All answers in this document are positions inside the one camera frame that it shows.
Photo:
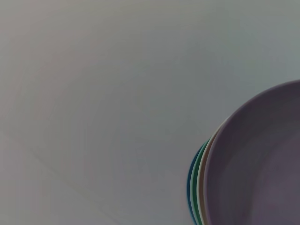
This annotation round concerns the dark teal plate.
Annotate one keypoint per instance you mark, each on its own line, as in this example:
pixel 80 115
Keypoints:
pixel 189 187

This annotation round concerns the dark green plate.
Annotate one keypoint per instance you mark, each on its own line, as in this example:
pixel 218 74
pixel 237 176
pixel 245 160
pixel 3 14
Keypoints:
pixel 194 185

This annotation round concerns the beige plate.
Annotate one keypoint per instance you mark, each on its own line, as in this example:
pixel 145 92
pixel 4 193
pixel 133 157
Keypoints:
pixel 201 187

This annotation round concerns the purple plate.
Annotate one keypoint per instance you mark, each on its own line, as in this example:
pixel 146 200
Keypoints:
pixel 257 164

